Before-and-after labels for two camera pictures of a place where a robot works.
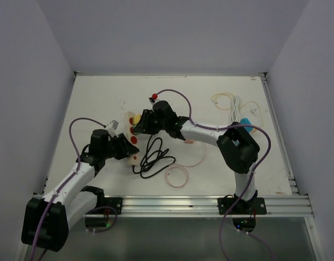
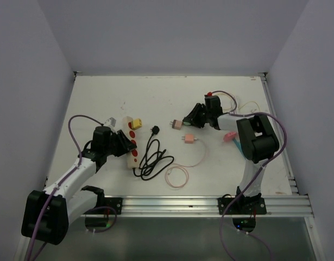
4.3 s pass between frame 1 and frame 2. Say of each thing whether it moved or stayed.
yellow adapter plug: moved
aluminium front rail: stayed
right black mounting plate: stayed
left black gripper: stayed
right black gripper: moved
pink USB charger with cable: stayed
